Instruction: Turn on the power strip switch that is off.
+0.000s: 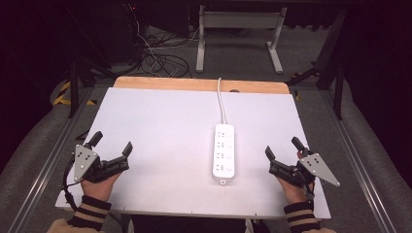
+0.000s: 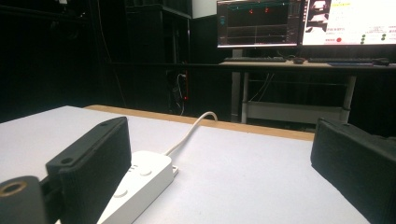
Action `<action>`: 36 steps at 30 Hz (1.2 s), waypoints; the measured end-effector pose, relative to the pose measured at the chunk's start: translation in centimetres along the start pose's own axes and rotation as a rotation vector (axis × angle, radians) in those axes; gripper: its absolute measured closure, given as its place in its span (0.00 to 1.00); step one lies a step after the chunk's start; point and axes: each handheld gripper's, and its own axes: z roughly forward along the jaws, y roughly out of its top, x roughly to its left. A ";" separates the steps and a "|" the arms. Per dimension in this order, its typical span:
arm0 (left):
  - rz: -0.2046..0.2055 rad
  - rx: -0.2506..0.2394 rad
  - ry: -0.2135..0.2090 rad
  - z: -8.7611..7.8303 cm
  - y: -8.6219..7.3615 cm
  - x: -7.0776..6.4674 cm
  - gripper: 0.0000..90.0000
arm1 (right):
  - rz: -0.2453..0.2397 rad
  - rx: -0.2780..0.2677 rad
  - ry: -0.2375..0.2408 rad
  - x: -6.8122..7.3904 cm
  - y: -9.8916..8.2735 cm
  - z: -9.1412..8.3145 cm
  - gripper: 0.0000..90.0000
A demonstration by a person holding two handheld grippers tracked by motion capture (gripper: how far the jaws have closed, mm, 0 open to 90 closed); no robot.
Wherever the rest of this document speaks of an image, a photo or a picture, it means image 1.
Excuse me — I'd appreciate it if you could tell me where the tangle of floor cables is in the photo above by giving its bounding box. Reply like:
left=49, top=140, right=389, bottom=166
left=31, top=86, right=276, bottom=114
left=127, top=3, right=200, bottom=79

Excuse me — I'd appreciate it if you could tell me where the yellow black hazard tape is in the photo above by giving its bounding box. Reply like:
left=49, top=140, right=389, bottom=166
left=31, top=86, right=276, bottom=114
left=52, top=80, right=98, bottom=107

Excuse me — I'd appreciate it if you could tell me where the white board sheet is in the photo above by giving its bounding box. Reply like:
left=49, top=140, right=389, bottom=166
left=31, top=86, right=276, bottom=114
left=54, top=86, right=332, bottom=220

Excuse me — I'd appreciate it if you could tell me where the person's left hand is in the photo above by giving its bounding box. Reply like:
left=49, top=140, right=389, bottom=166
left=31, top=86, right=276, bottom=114
left=80, top=172, right=122, bottom=203

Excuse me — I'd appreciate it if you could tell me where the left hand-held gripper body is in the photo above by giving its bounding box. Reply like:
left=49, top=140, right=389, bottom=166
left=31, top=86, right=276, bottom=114
left=73, top=144, right=130, bottom=184

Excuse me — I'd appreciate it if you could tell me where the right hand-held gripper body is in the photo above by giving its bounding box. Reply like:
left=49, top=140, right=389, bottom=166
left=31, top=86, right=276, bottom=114
left=268, top=151, right=341, bottom=188

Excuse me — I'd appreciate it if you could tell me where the black computer tower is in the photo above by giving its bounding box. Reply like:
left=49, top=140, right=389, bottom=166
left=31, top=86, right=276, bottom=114
left=105, top=2, right=148, bottom=64

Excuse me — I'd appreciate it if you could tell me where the person's right hand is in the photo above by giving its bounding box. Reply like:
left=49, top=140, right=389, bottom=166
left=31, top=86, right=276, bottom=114
left=276, top=176, right=309, bottom=206

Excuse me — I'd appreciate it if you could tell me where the black metal stand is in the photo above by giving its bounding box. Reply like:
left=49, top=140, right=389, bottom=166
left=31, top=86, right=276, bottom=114
left=285, top=9, right=348, bottom=121
left=67, top=52, right=120, bottom=119

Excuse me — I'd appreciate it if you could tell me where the white power strip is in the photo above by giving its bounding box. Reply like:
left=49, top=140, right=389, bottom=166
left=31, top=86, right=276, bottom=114
left=211, top=123, right=236, bottom=186

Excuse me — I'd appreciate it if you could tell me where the aluminium floor rail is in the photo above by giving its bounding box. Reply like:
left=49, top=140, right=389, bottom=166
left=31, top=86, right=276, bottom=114
left=7, top=87, right=95, bottom=233
left=319, top=90, right=397, bottom=233

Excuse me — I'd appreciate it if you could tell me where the white metal desk frame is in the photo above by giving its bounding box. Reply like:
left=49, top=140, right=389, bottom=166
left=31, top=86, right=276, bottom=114
left=195, top=4, right=289, bottom=75

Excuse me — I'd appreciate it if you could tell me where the white power strip cable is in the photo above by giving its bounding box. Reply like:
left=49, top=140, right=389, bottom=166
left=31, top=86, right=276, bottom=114
left=216, top=77, right=227, bottom=126

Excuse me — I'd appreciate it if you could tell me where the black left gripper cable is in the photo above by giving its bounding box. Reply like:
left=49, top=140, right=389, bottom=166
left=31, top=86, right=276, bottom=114
left=61, top=157, right=80, bottom=212

